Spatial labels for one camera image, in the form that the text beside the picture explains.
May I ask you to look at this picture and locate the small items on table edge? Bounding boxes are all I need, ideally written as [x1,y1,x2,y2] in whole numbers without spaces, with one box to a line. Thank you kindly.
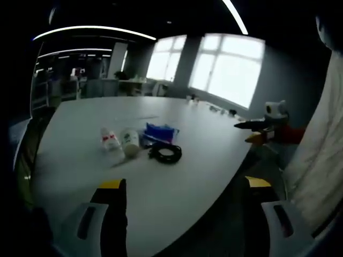
[185,95,239,117]

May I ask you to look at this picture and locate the blue plastic packet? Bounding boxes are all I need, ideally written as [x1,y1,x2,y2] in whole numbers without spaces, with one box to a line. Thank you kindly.
[139,122,180,148]

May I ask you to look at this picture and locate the curved ceiling light strip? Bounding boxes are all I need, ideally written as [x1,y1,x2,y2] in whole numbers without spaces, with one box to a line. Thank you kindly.
[221,0,249,35]
[32,25,156,42]

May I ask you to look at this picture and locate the person's white clothing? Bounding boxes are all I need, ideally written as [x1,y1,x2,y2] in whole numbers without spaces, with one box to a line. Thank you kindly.
[281,49,343,236]

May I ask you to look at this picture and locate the clear bottle with red label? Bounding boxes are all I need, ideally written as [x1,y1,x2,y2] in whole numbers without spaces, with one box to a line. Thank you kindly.
[99,126,126,167]

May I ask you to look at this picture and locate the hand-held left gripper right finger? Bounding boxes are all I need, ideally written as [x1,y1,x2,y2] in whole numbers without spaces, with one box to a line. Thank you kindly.
[235,176,316,257]

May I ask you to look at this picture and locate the white table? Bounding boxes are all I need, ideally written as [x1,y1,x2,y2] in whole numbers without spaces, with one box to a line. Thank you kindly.
[31,96,262,257]

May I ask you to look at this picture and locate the narrow bright window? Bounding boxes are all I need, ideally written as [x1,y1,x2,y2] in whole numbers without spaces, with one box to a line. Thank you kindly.
[146,35,188,82]

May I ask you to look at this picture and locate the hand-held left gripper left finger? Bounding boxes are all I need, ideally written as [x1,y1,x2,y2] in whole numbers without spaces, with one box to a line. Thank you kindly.
[59,178,129,257]

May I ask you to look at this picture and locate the white paper cup green print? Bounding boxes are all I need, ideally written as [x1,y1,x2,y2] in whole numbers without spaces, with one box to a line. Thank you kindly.
[120,128,140,158]

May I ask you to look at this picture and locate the black cable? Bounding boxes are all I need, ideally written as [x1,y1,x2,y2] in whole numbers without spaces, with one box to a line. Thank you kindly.
[148,143,183,164]

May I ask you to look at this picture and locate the white low shelf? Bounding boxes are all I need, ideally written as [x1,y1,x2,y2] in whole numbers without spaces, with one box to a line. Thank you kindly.
[117,78,168,97]

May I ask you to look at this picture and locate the large bright window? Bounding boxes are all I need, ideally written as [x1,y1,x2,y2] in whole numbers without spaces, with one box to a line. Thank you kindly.
[188,34,266,109]

